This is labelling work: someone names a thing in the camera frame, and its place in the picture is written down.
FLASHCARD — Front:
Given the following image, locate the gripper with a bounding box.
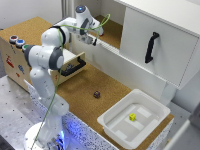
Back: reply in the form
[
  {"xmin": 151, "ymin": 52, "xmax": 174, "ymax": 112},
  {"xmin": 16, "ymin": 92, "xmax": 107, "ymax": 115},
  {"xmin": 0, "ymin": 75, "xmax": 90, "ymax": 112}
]
[{"xmin": 78, "ymin": 31, "xmax": 98, "ymax": 47}]

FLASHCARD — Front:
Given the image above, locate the wooden drawer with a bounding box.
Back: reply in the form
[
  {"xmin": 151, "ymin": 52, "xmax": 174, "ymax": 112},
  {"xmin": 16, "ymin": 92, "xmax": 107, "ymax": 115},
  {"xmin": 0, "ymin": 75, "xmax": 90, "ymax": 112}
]
[{"xmin": 57, "ymin": 49, "xmax": 87, "ymax": 78}]

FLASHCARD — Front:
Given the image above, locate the wooden drawer box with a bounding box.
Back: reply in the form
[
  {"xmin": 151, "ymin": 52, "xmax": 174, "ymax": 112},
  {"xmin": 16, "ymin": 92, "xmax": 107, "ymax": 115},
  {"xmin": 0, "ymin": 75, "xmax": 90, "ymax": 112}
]
[{"xmin": 0, "ymin": 16, "xmax": 73, "ymax": 93}]

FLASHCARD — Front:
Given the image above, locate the purple block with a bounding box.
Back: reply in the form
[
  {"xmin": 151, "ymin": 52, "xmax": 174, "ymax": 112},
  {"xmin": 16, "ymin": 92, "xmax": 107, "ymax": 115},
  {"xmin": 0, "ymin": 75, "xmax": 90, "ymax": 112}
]
[{"xmin": 93, "ymin": 90, "xmax": 101, "ymax": 99}]

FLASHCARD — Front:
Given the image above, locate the white cabinet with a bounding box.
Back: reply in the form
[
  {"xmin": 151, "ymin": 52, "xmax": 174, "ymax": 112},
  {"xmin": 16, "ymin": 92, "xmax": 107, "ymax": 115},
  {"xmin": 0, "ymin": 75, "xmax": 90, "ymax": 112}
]
[{"xmin": 63, "ymin": 0, "xmax": 200, "ymax": 108}]

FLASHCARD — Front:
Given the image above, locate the green button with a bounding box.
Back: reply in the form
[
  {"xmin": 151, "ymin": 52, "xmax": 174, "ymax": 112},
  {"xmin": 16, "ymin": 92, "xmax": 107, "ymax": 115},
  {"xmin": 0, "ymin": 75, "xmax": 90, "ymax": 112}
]
[{"xmin": 21, "ymin": 43, "xmax": 31, "ymax": 53}]

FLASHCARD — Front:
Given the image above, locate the blue button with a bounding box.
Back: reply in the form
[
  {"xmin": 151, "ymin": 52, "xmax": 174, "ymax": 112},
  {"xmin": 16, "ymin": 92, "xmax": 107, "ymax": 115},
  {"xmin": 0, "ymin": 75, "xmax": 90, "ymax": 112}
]
[{"xmin": 15, "ymin": 38, "xmax": 26, "ymax": 49}]

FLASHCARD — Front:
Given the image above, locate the red button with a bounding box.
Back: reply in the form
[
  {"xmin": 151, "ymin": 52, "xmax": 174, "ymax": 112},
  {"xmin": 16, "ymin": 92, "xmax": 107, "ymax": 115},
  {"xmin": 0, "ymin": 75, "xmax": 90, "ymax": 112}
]
[{"xmin": 9, "ymin": 34, "xmax": 19, "ymax": 45}]

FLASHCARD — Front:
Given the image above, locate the white sliding door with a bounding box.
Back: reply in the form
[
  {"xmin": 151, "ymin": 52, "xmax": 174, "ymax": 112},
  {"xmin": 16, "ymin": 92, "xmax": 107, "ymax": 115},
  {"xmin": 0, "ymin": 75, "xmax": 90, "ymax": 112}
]
[{"xmin": 119, "ymin": 6, "xmax": 200, "ymax": 90}]

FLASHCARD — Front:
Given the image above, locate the white plastic box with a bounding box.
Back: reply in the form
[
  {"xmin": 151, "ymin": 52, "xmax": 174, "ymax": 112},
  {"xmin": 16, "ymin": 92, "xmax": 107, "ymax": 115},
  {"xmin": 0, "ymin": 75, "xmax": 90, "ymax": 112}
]
[{"xmin": 96, "ymin": 88, "xmax": 172, "ymax": 150}]

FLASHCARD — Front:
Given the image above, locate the yellow block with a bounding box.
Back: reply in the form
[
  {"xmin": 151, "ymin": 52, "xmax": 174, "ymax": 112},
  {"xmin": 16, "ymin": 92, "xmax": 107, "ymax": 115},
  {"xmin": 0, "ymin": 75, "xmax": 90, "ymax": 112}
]
[{"xmin": 128, "ymin": 113, "xmax": 138, "ymax": 122}]

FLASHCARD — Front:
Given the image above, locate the black drawer handle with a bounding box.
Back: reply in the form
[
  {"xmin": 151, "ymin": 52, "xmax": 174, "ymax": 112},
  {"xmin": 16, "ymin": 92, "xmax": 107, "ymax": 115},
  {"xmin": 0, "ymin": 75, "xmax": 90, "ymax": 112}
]
[{"xmin": 60, "ymin": 56, "xmax": 87, "ymax": 77}]

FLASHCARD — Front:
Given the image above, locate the green cable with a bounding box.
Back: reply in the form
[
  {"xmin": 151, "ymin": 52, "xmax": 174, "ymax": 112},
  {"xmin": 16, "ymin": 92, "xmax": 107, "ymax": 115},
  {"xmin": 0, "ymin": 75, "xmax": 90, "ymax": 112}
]
[{"xmin": 30, "ymin": 13, "xmax": 112, "ymax": 150}]

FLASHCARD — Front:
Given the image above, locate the black door handle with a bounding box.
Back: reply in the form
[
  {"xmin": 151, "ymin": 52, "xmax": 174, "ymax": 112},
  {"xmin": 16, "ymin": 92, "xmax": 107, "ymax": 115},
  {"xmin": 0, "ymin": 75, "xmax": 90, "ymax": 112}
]
[{"xmin": 144, "ymin": 31, "xmax": 160, "ymax": 64}]

